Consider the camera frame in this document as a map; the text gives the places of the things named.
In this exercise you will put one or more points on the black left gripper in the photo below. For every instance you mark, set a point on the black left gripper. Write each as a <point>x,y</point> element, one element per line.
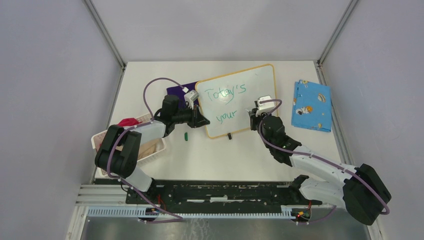
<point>197,119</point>

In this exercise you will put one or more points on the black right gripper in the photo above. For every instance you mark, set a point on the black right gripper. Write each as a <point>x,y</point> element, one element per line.
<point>254,118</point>

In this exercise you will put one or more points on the yellow framed whiteboard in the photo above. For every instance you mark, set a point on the yellow framed whiteboard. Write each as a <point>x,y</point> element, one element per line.
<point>223,99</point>

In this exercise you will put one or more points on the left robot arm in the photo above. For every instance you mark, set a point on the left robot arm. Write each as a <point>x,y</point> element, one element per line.
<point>119,150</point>

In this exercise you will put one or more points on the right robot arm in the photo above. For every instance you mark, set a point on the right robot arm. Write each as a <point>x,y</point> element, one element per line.
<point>357,189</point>

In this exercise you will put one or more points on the purple cloth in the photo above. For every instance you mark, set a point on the purple cloth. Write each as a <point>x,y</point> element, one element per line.
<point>177,91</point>

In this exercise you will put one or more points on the blue patterned cloth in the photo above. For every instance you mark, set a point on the blue patterned cloth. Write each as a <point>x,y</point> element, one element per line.
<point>312,106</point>

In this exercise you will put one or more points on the beige cloth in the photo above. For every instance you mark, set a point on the beige cloth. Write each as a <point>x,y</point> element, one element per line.
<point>150,148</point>

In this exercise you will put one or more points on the red cloth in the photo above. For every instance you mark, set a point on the red cloth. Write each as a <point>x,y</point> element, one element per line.
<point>128,122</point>

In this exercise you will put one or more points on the white plastic basket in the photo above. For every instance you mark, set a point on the white plastic basket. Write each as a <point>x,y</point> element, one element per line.
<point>97,139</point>

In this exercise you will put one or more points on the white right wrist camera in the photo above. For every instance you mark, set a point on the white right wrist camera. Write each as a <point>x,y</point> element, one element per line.
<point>264,104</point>

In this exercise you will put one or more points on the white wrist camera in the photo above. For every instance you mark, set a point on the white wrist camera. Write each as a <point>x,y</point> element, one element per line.
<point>264,104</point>
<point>190,97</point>

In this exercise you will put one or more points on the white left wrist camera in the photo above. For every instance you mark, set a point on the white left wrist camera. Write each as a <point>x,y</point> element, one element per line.
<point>190,97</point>

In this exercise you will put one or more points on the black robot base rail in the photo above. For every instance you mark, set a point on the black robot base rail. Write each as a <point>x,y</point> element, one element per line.
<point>225,197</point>

